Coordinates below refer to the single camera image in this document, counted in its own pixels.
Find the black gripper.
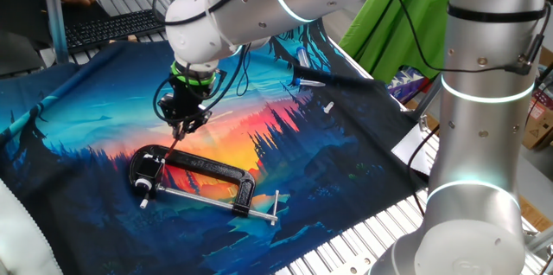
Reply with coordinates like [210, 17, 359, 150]
[157, 74, 215, 142]

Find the red black striped pencil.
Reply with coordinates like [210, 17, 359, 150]
[162, 137, 180, 162]

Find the black white pencil sharpener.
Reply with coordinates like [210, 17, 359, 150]
[132, 156, 166, 210]

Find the black metal C-clamp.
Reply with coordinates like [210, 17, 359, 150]
[128, 144, 281, 227]

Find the printed forest sunset tablecloth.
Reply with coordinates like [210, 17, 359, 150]
[0, 18, 433, 275]

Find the black computer keyboard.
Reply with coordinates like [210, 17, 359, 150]
[63, 8, 168, 54]

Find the blue capped plastic tube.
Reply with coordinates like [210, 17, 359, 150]
[292, 76, 327, 88]

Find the large clear plastic tube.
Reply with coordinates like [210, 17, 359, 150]
[295, 46, 313, 69]

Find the purple printed box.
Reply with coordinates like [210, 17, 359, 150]
[386, 66, 433, 104]

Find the bright green cloth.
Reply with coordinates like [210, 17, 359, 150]
[338, 0, 453, 86]

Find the brown cardboard box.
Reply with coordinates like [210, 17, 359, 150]
[521, 88, 553, 151]

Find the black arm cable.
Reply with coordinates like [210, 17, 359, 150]
[150, 0, 553, 138]

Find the black cable strap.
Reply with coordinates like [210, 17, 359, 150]
[447, 1, 549, 24]

